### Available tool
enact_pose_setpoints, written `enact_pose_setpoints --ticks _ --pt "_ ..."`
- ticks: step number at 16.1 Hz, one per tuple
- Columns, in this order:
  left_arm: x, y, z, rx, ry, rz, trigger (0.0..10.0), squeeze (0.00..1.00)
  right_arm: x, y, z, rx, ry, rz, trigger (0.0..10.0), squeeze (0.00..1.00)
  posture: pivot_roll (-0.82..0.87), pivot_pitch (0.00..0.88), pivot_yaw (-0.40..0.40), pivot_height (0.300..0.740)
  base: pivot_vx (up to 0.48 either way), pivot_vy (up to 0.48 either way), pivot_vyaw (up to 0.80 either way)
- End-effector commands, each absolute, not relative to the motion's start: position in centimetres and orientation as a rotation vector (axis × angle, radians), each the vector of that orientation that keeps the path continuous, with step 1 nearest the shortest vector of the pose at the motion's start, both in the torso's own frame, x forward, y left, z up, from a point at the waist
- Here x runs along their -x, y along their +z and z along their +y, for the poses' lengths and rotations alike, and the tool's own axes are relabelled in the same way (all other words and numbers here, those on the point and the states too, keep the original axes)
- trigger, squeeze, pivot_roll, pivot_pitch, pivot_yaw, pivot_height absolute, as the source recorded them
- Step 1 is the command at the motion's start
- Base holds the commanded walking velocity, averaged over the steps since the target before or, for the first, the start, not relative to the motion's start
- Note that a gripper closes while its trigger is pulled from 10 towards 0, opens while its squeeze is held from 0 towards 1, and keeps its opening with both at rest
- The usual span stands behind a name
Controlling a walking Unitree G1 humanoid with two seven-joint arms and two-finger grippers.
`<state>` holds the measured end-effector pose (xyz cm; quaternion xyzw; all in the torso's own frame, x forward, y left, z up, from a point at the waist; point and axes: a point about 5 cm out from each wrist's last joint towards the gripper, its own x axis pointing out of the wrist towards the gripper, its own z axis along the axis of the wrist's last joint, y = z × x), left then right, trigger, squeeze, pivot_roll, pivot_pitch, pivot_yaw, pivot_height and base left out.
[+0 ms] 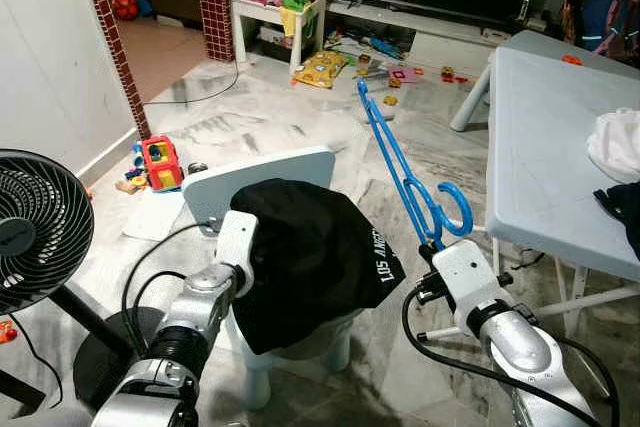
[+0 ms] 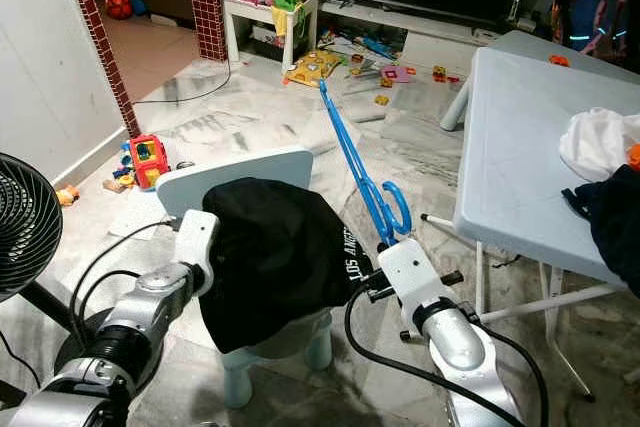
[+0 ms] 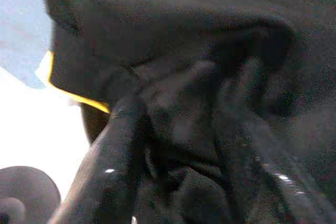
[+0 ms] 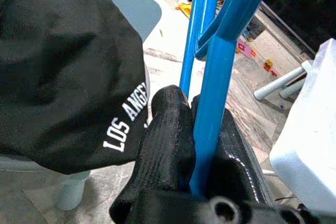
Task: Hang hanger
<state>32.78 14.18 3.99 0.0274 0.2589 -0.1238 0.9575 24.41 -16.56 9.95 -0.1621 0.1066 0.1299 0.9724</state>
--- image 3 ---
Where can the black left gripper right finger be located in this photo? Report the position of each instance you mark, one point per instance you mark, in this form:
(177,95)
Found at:
(288,195)

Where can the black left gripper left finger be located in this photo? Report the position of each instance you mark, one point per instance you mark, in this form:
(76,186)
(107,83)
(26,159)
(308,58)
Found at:
(105,171)

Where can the black garment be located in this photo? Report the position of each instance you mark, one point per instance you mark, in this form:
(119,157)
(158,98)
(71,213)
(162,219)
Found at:
(183,37)

